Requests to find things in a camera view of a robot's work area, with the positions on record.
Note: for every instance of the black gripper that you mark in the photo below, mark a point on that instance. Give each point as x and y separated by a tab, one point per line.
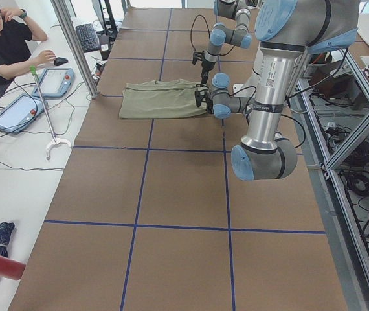
207	66
208	100

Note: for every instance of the green long-sleeve shirt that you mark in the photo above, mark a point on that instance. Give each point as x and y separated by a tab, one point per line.
160	100

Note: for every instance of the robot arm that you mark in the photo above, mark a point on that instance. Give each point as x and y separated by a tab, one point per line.
285	30
239	36

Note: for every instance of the black power adapter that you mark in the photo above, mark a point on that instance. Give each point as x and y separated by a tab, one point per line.
105	46

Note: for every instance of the black keyboard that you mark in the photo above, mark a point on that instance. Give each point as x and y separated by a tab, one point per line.
87	37

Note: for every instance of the black computer mouse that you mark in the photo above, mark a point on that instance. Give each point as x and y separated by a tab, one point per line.
58	61

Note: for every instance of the far teach pendant tablet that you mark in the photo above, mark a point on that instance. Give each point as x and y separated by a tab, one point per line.
55	83

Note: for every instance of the teach pendant tablet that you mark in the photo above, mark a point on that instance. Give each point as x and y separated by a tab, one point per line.
20	113
55	83

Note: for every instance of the white reacher grabber stick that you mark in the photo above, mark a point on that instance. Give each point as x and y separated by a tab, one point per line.
56	141

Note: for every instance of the near teach pendant tablet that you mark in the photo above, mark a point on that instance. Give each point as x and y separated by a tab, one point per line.
20	113

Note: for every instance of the person in black shirt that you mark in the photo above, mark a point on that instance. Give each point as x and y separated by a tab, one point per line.
16	29

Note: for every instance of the folded dark blue umbrella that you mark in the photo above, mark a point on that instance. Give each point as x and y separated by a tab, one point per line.
6	229

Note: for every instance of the red cylinder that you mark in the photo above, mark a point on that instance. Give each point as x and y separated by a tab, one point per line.
1	265

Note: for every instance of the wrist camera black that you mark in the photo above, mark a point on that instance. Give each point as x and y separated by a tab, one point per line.
200	95
197	57

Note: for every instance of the white pedestal column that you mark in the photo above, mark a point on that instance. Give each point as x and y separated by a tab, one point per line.
249	81

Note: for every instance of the aluminium frame rack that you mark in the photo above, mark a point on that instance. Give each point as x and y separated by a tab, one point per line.
330	104

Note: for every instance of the aluminium frame post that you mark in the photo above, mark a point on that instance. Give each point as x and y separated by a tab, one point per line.
69	32

